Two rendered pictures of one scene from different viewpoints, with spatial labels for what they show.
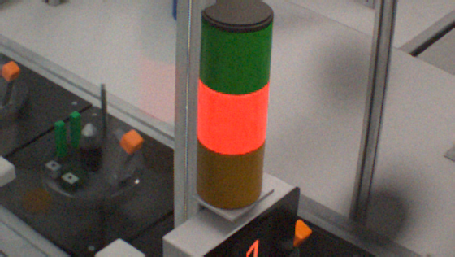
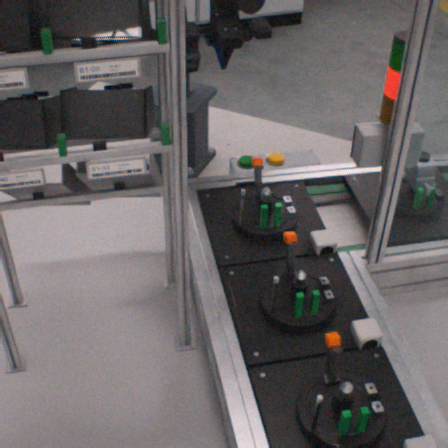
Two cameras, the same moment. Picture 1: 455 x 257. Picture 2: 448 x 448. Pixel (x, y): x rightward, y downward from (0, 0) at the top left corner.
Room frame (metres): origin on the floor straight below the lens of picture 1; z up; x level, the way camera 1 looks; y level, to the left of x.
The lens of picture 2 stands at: (1.55, 0.42, 1.83)
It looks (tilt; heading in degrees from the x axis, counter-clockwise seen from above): 40 degrees down; 220
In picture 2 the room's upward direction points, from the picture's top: 1 degrees clockwise
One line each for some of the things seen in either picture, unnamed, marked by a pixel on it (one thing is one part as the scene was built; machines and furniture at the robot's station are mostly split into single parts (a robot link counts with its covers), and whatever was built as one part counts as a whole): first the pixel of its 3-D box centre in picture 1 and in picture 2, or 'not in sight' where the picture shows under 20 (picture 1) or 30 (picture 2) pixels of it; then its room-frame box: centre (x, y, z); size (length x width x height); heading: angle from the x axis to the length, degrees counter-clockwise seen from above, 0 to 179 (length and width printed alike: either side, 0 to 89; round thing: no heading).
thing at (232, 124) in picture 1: (232, 106); (400, 81); (0.59, 0.00, 1.33); 0.05 x 0.05 x 0.05
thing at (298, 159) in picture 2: not in sight; (275, 170); (0.47, -0.32, 0.93); 0.21 x 0.07 x 0.06; 142
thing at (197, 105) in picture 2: not in sight; (179, 128); (0.52, -0.59, 0.96); 0.15 x 0.15 x 0.20; 16
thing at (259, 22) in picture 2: not in sight; (224, 17); (0.59, -0.39, 1.33); 0.19 x 0.06 x 0.08; 142
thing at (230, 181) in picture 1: (230, 163); (395, 106); (0.59, 0.00, 1.28); 0.05 x 0.05 x 0.05
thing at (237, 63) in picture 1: (236, 46); (405, 53); (0.59, 0.00, 1.38); 0.05 x 0.05 x 0.05
